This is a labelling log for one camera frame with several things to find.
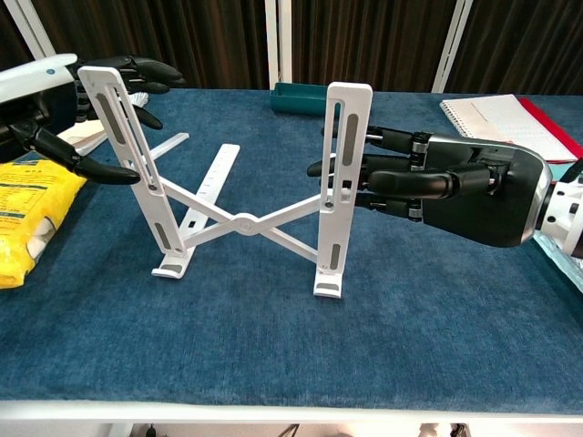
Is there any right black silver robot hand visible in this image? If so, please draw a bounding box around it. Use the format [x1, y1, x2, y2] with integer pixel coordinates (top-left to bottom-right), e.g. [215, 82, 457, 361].
[307, 125, 557, 249]

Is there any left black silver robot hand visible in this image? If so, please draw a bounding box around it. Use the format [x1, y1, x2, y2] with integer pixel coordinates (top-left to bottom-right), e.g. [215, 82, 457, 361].
[0, 53, 187, 186]

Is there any white folding laptop stand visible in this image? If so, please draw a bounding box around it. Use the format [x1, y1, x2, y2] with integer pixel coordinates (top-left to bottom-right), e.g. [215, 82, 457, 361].
[77, 66, 374, 300]

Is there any cream booklet with orange spine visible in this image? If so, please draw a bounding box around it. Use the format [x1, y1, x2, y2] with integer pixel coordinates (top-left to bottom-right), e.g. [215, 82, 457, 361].
[56, 92, 151, 157]

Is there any white spiral notebook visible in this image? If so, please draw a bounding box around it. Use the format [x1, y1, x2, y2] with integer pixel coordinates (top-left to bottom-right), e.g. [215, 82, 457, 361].
[439, 94, 568, 163]

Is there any red notebook cover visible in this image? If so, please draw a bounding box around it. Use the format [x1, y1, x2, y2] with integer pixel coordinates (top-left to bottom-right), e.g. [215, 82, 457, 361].
[518, 97, 583, 164]

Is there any yellow snack bag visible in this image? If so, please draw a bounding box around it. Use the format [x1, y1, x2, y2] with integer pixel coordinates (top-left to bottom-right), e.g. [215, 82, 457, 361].
[0, 152, 88, 290]

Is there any light blue snack bag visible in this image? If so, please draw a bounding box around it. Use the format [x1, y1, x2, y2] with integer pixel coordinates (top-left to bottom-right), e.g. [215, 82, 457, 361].
[532, 229, 583, 292]

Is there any teal plastic tray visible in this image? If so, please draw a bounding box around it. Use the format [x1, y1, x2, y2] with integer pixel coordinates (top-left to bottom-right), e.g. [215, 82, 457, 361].
[268, 81, 330, 117]

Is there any blue fabric table mat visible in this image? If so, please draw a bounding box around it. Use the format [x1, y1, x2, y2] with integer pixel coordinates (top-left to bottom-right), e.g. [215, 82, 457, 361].
[0, 86, 583, 415]

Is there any white frame post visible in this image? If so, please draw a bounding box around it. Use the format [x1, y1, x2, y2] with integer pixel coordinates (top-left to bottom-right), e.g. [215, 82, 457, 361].
[265, 0, 292, 91]
[8, 0, 58, 63]
[430, 0, 475, 95]

